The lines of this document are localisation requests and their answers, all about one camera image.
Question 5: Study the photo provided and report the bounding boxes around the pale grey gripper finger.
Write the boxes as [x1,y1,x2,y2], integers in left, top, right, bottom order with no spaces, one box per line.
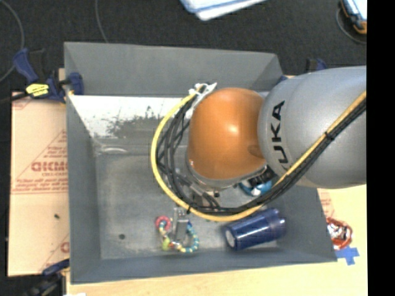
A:
[173,208,189,240]

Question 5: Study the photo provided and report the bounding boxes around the blue and white toy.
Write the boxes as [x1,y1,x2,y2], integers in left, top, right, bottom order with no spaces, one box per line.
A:
[239,179,274,197]

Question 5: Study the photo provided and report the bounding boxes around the grey metal bin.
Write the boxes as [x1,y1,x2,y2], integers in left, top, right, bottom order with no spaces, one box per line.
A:
[63,41,338,285]

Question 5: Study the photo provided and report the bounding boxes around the dark blue cup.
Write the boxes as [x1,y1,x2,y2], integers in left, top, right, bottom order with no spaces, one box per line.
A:
[222,207,287,252]

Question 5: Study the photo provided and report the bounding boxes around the brown cardboard board red print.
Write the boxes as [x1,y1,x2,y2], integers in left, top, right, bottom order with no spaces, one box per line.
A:
[7,91,70,277]

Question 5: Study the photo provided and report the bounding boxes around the colourful bead ring toy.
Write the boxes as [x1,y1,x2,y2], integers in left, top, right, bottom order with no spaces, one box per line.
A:
[154,216,200,254]

